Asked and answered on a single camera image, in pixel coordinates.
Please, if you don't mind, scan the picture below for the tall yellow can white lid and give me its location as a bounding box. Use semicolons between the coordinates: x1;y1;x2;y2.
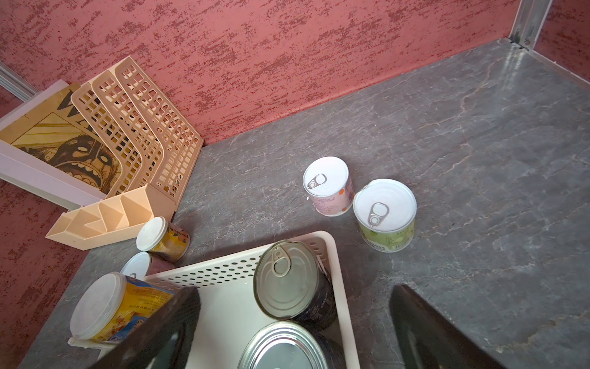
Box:
70;272;175;344

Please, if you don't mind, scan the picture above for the small green can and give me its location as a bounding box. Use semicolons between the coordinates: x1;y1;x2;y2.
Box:
353;178;417;253

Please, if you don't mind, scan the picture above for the short yellow can white lid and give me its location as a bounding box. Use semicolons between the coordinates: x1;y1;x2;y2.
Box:
136;216;191;263

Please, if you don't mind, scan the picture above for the yellow black patterned magazine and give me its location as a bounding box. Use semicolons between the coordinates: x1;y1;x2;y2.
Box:
1;83;121;195

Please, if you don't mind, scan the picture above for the pink folder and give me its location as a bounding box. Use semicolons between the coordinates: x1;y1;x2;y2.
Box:
1;80;107;210

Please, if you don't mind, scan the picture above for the dark chopped tomatoes can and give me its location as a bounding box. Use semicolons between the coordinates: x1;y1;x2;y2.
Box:
254;241;337;331

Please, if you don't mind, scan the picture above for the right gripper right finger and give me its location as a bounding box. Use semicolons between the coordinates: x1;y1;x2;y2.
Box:
390;284;504;368

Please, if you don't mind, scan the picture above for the small pink can back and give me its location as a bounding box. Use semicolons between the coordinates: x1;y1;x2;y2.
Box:
303;156;354;217

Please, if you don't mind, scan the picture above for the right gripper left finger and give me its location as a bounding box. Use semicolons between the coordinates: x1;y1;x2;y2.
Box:
92;287;201;368

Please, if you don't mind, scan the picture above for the blue Progresso noodle soup can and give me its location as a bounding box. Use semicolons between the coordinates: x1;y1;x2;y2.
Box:
238;321;347;369

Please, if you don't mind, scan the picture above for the white perforated plastic basket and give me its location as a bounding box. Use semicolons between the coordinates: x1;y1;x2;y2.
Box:
96;230;361;369

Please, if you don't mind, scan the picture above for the left corner aluminium profile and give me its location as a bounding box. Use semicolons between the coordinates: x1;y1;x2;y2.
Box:
0;62;39;101

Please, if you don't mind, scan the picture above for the corner aluminium profile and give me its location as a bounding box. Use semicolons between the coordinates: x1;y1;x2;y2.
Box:
509;0;553;51
0;62;39;101

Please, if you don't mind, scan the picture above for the right corner aluminium profile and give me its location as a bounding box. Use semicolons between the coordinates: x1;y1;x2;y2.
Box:
509;0;553;51

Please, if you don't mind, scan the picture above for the pink can front left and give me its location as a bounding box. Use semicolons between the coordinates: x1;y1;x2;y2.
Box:
121;252;175;280

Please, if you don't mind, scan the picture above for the peach plastic file organizer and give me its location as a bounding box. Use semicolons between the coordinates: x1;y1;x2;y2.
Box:
46;56;204;251

